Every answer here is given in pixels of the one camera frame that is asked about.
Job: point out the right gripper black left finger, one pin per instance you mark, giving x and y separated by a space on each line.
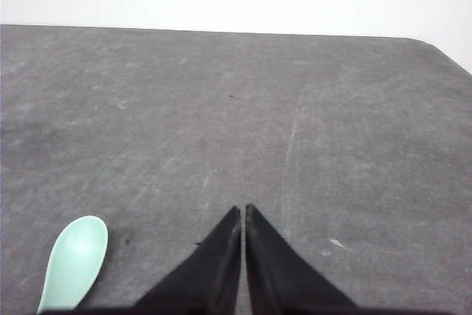
207 281

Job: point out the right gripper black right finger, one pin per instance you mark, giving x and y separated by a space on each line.
281 281

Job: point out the mint green plastic spoon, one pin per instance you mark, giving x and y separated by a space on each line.
74 263

